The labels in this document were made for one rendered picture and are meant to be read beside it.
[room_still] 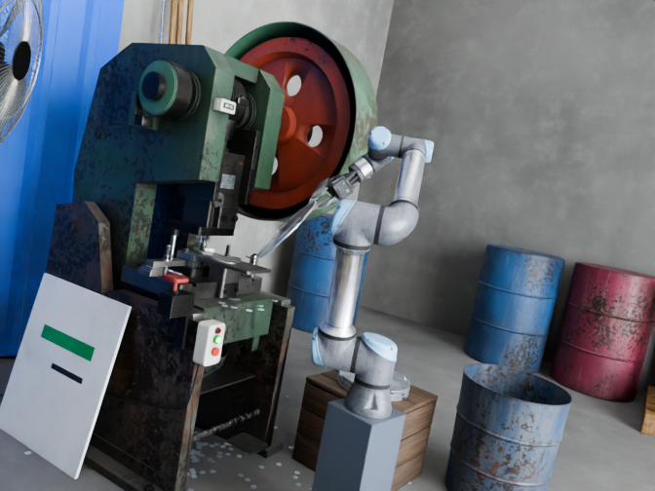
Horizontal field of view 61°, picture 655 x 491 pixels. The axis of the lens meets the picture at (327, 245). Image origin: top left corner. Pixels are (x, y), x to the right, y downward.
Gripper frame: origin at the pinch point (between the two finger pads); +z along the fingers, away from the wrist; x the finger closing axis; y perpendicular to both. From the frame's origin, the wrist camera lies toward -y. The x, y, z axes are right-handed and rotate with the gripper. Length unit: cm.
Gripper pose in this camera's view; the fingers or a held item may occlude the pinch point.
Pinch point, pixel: (311, 205)
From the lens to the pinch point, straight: 197.3
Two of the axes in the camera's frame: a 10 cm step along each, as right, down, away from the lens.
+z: -7.8, 6.0, -1.6
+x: 5.4, 7.8, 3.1
